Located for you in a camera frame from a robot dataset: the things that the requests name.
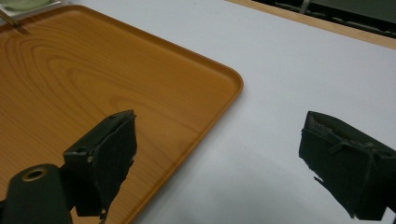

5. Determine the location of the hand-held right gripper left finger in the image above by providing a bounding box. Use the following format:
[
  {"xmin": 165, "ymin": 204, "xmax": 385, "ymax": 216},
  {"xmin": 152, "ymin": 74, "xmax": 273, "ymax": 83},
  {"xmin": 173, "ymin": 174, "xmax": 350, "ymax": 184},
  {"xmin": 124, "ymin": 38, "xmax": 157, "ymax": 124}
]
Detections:
[{"xmin": 64, "ymin": 109, "xmax": 138, "ymax": 218}]

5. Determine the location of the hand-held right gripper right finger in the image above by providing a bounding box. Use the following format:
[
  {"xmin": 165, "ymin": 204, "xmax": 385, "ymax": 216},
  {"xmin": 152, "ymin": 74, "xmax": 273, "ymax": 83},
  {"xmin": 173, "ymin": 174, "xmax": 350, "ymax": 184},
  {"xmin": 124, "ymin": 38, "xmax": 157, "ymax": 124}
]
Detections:
[{"xmin": 298, "ymin": 110, "xmax": 396, "ymax": 222}]

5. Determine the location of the brown wooden serving tray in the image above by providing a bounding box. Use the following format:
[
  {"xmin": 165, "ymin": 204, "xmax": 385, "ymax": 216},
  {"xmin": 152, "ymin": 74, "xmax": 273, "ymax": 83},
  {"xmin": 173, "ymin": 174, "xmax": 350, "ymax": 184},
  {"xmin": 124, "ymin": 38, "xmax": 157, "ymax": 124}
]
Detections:
[{"xmin": 0, "ymin": 4, "xmax": 245, "ymax": 224}]

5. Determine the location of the white square plate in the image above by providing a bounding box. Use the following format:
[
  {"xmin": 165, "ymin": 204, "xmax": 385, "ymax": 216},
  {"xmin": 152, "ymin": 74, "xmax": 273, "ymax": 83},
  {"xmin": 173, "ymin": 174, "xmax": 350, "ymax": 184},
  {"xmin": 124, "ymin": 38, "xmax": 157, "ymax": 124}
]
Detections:
[{"xmin": 0, "ymin": 0, "xmax": 64, "ymax": 17}]

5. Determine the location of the dark wooden chopstick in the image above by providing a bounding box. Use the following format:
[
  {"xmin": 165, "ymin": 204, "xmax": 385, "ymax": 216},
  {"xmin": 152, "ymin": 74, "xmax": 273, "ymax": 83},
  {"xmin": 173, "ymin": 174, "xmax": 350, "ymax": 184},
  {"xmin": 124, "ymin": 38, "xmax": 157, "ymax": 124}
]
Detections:
[{"xmin": 0, "ymin": 8, "xmax": 21, "ymax": 28}]

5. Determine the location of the pale green bowl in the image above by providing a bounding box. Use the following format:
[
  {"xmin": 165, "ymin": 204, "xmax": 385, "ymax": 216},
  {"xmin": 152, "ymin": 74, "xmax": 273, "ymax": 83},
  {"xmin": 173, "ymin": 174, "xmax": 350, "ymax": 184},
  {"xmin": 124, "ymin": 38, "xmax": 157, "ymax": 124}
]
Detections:
[{"xmin": 0, "ymin": 0, "xmax": 52, "ymax": 12}]

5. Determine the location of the white table sheet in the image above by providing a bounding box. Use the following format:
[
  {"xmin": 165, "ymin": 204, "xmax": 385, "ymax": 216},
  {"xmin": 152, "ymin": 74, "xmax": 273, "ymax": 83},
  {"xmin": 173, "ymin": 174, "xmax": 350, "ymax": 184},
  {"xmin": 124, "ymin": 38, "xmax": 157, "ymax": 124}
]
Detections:
[{"xmin": 71, "ymin": 0, "xmax": 396, "ymax": 224}]

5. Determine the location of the white metal stand frame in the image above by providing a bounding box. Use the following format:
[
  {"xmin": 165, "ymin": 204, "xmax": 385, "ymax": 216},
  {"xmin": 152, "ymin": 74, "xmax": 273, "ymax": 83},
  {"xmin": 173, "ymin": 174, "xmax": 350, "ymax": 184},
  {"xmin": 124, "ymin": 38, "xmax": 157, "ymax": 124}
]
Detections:
[{"xmin": 298, "ymin": 0, "xmax": 312, "ymax": 15}]

